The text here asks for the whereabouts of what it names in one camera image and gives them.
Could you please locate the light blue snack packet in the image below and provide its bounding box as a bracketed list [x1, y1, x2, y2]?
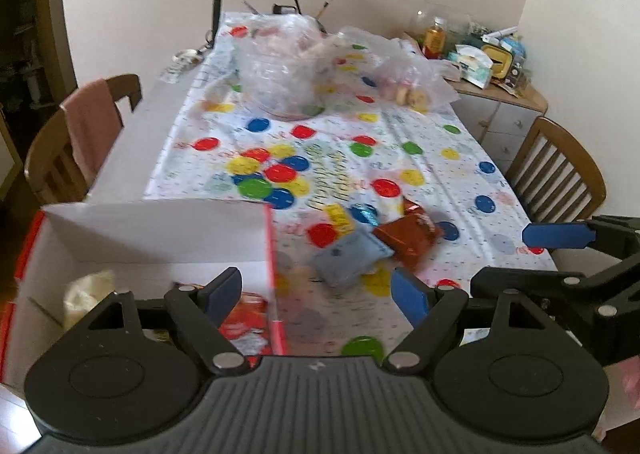
[311, 230, 394, 289]

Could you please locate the amber bottle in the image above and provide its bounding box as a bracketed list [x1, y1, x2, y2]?
[423, 16, 447, 60]

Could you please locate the small clear plastic bag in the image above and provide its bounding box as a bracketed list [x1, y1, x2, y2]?
[340, 26, 459, 112]

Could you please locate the red snack bag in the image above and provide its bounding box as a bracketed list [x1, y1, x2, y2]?
[372, 197, 442, 273]

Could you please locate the white side cabinet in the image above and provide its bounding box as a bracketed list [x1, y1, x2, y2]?
[451, 81, 548, 172]

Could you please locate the large clear plastic bag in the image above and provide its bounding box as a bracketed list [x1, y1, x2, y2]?
[230, 14, 346, 122]

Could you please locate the balloon birthday tablecloth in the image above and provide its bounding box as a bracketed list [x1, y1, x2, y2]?
[145, 13, 553, 358]

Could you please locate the wooden slatted chair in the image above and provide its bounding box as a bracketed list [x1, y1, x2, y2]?
[506, 116, 606, 223]

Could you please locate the wooden chair with pink towel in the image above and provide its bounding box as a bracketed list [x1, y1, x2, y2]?
[24, 74, 142, 205]

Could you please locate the yellow minion jelly cup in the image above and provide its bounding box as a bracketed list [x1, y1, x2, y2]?
[323, 204, 354, 237]

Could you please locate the red cardboard box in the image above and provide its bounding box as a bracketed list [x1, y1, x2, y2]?
[0, 198, 292, 385]

